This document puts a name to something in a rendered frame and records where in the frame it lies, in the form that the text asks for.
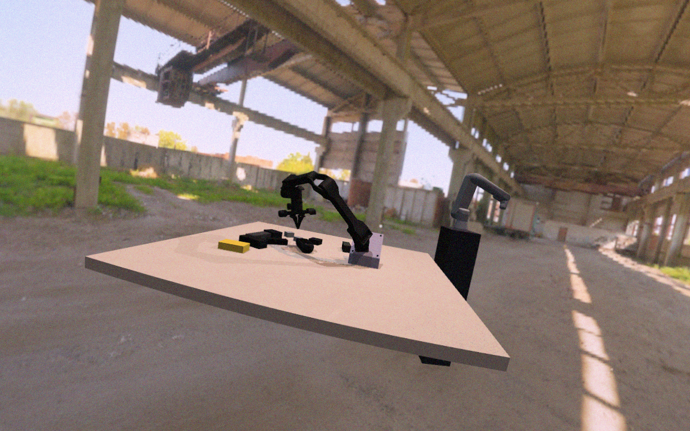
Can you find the yellow rectangular block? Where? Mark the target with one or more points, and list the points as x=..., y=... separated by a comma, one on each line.
x=234, y=246

